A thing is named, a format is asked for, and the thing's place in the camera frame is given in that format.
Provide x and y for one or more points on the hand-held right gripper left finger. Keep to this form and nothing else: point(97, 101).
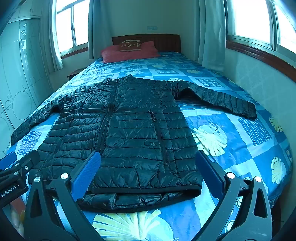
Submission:
point(86, 170)

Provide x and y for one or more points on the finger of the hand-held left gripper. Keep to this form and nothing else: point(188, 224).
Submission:
point(8, 160)
point(29, 160)

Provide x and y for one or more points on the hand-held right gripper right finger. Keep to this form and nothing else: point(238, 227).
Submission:
point(209, 171)

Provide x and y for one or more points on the black quilted puffer jacket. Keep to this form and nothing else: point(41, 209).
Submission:
point(134, 129)

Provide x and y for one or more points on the blue leaf-patterned bed sheet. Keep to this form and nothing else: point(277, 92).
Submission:
point(242, 148)

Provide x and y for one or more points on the white wardrobe with circle pattern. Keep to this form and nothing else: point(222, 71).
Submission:
point(20, 74)

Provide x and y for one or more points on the dark wooden nightstand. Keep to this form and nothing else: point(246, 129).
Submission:
point(73, 73)

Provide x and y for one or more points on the red pillow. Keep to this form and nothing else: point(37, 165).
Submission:
point(111, 55)

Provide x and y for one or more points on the pale curtain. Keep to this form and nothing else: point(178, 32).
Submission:
point(211, 32)
point(99, 27)
point(52, 34)

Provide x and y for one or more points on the small brown printed cushion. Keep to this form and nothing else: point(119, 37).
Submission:
point(129, 45)

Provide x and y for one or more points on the dark wooden headboard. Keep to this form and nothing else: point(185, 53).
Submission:
point(166, 42)

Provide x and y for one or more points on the wide window with wooden sill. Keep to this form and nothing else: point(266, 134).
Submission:
point(252, 18)

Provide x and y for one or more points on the window with white frame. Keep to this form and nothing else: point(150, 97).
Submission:
point(71, 25)

